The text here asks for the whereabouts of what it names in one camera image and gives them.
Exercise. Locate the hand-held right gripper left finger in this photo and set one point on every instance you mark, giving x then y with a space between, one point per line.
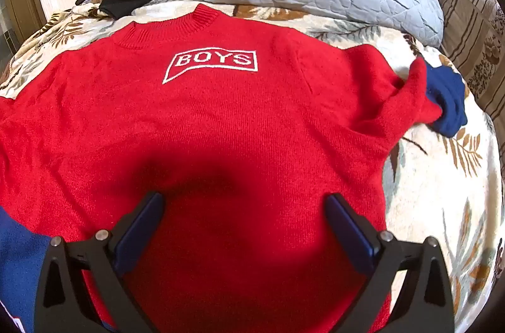
140 234

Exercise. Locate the wooden cabinet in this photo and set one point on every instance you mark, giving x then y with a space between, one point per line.
19 2

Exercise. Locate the red and blue knit sweater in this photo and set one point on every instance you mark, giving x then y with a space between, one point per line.
236 120

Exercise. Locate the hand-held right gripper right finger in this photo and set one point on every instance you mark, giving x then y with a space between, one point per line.
349 234

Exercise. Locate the leaf print fleece blanket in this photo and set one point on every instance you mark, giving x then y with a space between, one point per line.
434 183

